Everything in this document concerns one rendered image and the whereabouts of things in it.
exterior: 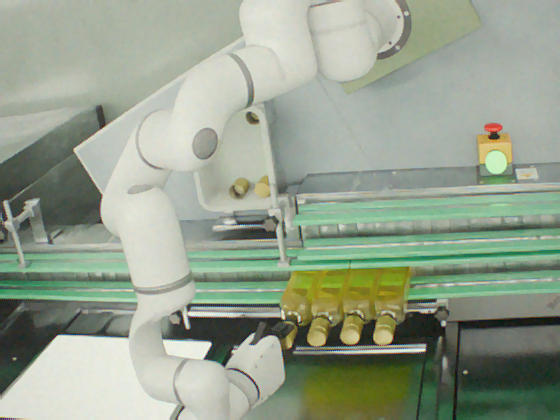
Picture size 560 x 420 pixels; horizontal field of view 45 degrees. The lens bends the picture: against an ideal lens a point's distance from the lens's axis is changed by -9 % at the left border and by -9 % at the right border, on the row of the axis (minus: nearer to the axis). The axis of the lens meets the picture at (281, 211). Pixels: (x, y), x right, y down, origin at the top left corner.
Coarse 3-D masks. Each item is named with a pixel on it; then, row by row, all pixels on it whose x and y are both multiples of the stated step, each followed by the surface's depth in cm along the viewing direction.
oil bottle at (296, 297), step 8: (296, 272) 143; (304, 272) 142; (312, 272) 142; (320, 272) 143; (296, 280) 140; (304, 280) 139; (312, 280) 139; (288, 288) 137; (296, 288) 137; (304, 288) 136; (312, 288) 136; (288, 296) 134; (296, 296) 134; (304, 296) 133; (280, 304) 133; (288, 304) 132; (296, 304) 132; (304, 304) 132; (280, 312) 133; (296, 312) 131; (304, 312) 132; (304, 320) 132
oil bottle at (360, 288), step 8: (352, 272) 139; (360, 272) 138; (368, 272) 138; (376, 272) 138; (352, 280) 136; (360, 280) 135; (368, 280) 135; (376, 280) 136; (352, 288) 133; (360, 288) 133; (368, 288) 132; (344, 296) 131; (352, 296) 130; (360, 296) 130; (368, 296) 130; (344, 304) 130; (352, 304) 129; (360, 304) 128; (368, 304) 129; (344, 312) 130; (368, 312) 129; (368, 320) 130
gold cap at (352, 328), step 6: (348, 318) 126; (354, 318) 125; (360, 318) 126; (348, 324) 124; (354, 324) 124; (360, 324) 125; (342, 330) 123; (348, 330) 122; (354, 330) 122; (360, 330) 124; (342, 336) 123; (348, 336) 123; (354, 336) 123; (348, 342) 123; (354, 342) 123
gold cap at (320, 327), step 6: (318, 318) 128; (324, 318) 128; (312, 324) 127; (318, 324) 126; (324, 324) 126; (330, 324) 128; (312, 330) 124; (318, 330) 124; (324, 330) 125; (312, 336) 125; (318, 336) 124; (324, 336) 124; (312, 342) 125; (318, 342) 125; (324, 342) 125
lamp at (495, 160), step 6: (492, 150) 137; (498, 150) 137; (486, 156) 138; (492, 156) 136; (498, 156) 136; (504, 156) 136; (486, 162) 137; (492, 162) 136; (498, 162) 136; (504, 162) 136; (492, 168) 137; (498, 168) 136; (504, 168) 137
